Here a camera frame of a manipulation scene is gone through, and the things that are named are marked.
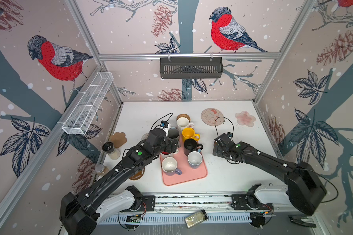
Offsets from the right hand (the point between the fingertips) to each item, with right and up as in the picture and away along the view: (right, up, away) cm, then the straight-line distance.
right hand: (219, 154), depth 87 cm
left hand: (-29, +12, -12) cm, 33 cm away
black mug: (-18, +5, +2) cm, 18 cm away
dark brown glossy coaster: (-48, -11, -5) cm, 50 cm away
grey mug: (-28, +12, +6) cm, 31 cm away
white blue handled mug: (-15, -2, -1) cm, 15 cm away
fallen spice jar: (-16, -24, -21) cm, 36 cm away
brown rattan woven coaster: (-21, +23, +24) cm, 39 cm away
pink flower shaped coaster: (+26, +21, +24) cm, 41 cm away
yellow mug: (-18, +11, +10) cm, 23 cm away
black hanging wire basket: (-28, +55, +8) cm, 62 cm away
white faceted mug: (-22, +18, +11) cm, 31 cm away
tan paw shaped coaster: (-67, +7, +12) cm, 68 cm away
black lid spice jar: (-64, +2, -3) cm, 64 cm away
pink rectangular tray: (-19, -11, -4) cm, 22 cm away
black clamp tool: (+34, -26, -20) cm, 47 cm away
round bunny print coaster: (-1, +23, +24) cm, 33 cm away
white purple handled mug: (-30, -7, -1) cm, 31 cm away
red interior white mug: (-31, +1, -3) cm, 31 cm away
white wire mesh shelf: (-75, +31, -8) cm, 81 cm away
